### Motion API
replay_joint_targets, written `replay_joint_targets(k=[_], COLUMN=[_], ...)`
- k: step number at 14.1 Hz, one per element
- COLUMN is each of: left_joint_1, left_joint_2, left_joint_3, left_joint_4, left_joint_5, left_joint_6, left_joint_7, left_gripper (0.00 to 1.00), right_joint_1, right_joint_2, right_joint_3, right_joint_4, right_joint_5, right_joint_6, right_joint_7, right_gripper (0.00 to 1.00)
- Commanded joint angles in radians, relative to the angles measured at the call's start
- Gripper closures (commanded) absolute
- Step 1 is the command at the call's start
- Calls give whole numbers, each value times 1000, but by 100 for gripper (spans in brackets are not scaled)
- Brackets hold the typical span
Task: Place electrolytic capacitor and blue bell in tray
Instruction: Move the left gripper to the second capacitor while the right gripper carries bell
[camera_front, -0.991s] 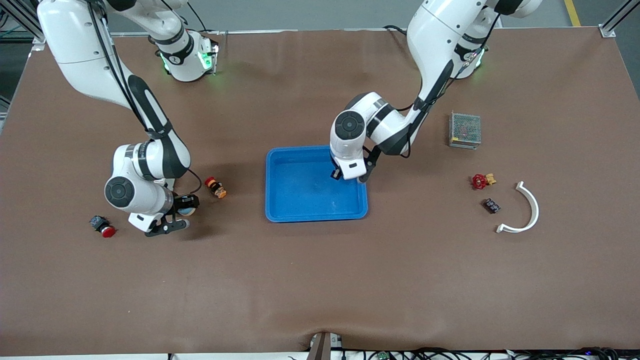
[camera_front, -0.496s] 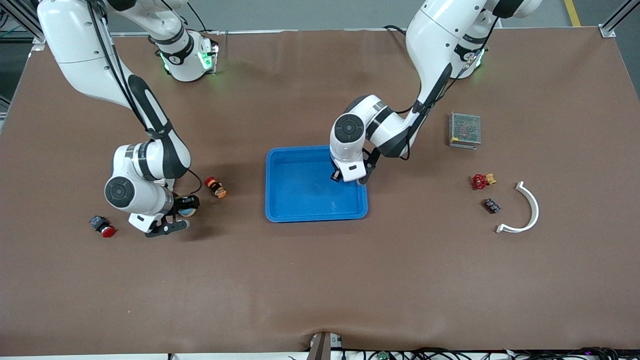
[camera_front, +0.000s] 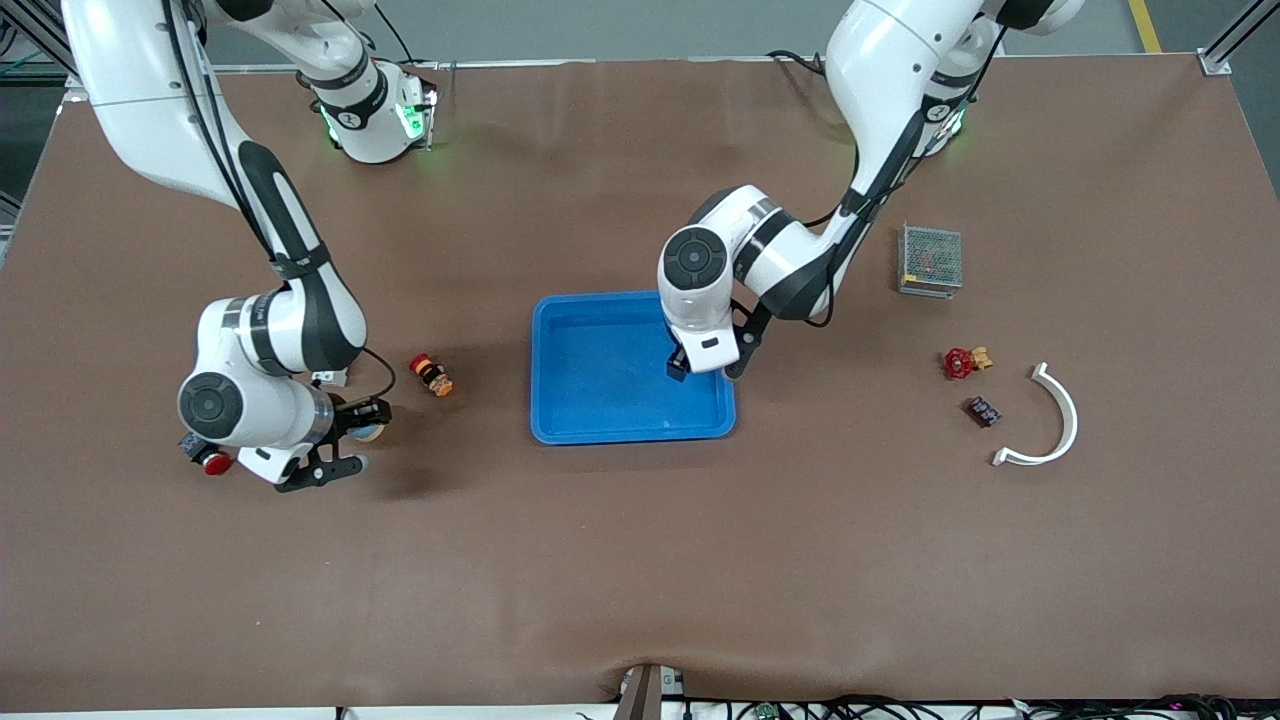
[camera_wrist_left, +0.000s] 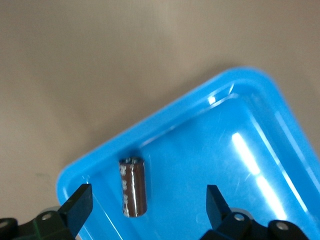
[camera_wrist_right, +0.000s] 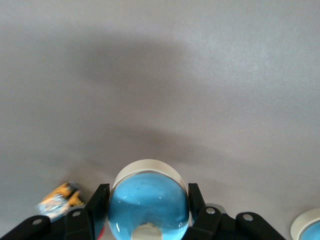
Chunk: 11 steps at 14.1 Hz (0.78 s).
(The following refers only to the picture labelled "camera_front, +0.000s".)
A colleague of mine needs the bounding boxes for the blue plastic tray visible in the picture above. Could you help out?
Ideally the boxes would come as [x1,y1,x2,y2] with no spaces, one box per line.
[530,289,738,446]

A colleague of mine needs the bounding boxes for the red mushroom push button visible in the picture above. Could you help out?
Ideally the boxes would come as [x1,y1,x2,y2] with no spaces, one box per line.
[179,432,235,477]

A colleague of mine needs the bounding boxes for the brown table mat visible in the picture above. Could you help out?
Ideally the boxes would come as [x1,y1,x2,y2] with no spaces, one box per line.
[0,55,1280,713]

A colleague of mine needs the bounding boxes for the metal mesh power supply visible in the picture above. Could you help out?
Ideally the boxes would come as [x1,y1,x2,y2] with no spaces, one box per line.
[897,223,965,300]

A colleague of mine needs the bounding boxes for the orange emergency stop switch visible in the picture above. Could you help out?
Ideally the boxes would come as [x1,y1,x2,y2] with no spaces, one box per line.
[408,353,456,399]

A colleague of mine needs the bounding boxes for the black left arm base cable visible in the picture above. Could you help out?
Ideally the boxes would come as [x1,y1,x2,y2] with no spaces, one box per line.
[767,48,851,81]

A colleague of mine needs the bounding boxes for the black arm base cable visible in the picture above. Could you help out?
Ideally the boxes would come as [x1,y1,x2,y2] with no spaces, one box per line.
[767,48,851,81]
[374,0,441,76]

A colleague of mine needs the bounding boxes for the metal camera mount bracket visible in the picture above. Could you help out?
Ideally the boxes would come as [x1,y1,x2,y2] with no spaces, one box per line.
[618,663,687,720]

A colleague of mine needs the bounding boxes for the black right arm base cable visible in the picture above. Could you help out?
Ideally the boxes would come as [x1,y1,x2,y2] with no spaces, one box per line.
[374,0,441,76]

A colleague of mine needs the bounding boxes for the white curved plastic bracket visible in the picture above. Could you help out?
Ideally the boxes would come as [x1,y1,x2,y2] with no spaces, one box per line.
[991,362,1080,468]

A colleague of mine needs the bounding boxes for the black cable bundle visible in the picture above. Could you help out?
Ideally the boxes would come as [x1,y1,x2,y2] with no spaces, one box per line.
[680,694,1280,720]

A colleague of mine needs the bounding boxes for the aluminium frame post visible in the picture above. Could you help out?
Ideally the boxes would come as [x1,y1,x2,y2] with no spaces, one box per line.
[0,0,71,86]
[1198,0,1280,77]

